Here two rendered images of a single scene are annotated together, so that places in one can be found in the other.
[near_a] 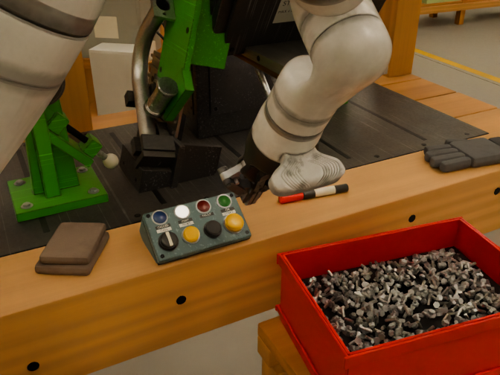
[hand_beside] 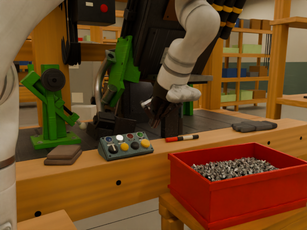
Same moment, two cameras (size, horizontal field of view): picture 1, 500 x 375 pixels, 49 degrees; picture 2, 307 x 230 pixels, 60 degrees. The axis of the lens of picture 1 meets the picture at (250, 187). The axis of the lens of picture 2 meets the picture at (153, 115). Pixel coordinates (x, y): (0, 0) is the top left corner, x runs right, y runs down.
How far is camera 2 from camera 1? 23 cm
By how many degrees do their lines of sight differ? 18
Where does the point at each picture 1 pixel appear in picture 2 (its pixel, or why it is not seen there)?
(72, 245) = (64, 151)
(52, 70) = not seen: outside the picture
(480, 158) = (258, 126)
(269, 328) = (165, 196)
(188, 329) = (121, 201)
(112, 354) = (81, 212)
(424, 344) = (248, 180)
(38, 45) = not seen: outside the picture
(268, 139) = (165, 77)
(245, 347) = not seen: outside the picture
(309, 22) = (184, 11)
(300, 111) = (180, 58)
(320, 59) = (190, 23)
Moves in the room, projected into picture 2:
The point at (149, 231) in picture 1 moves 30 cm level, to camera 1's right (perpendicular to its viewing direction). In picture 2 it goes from (103, 144) to (205, 143)
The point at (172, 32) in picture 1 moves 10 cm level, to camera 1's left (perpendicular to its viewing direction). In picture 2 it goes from (114, 67) to (88, 67)
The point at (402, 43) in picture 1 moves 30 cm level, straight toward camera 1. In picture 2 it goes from (214, 94) to (215, 100)
